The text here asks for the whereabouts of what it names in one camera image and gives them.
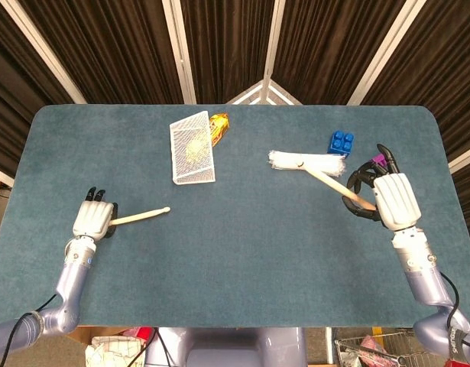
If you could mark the pink bag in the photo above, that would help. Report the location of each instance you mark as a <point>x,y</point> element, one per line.
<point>372,344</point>

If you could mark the right lavender robot arm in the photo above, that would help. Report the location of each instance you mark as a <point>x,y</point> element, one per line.
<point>422,279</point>

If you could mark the dark brown pleated curtain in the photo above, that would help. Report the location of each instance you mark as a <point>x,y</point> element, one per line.
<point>227,46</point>

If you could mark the white checked cloth bag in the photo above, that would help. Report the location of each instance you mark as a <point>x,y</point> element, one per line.
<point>112,351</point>

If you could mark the pale wooden drumstick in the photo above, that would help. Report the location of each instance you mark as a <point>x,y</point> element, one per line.
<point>143,216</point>

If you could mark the teal blue table mat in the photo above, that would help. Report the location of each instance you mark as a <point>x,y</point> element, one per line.
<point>234,275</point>

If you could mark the lavender robot torso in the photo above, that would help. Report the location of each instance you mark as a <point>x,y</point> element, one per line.
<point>227,348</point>

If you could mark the brown cardboard box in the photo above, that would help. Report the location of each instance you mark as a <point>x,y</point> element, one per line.
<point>80,334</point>

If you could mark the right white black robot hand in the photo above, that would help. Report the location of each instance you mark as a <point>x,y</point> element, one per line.
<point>397,199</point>

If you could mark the yellow snack package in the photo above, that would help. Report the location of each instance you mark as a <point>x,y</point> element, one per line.
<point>219,124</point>

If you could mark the white partition frame post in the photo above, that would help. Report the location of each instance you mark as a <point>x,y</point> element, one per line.
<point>179,53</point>
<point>47,53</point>
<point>380,53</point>
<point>273,46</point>

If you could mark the red package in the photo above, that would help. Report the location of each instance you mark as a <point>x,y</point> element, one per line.
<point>143,332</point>

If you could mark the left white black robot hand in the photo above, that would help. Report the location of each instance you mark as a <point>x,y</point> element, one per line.
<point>91,219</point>

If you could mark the purple building block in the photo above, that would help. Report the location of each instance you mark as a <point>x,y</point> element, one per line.
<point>380,158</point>

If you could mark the blue building block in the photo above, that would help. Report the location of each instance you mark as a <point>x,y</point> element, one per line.
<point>341,141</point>

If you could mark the left lavender robot arm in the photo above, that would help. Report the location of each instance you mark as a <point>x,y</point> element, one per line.
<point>72,283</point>

